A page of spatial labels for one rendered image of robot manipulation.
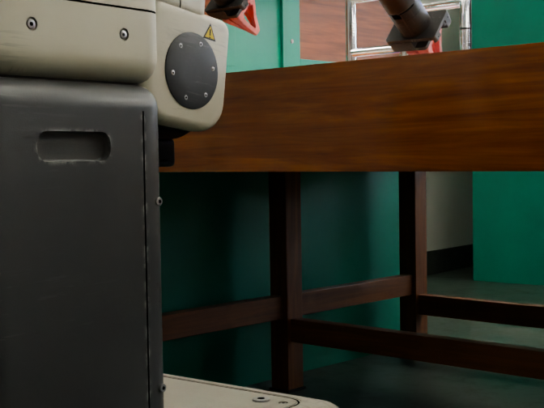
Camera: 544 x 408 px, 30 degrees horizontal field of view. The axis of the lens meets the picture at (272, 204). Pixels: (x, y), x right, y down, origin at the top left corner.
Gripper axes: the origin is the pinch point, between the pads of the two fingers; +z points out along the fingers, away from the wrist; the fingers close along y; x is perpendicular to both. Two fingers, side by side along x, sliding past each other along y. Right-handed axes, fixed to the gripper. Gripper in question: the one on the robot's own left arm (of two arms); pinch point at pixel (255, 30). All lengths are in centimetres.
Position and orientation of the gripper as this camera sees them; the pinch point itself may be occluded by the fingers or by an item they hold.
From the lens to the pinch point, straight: 203.1
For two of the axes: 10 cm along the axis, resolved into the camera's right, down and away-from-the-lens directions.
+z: 5.3, 6.1, 5.9
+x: -4.3, 7.9, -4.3
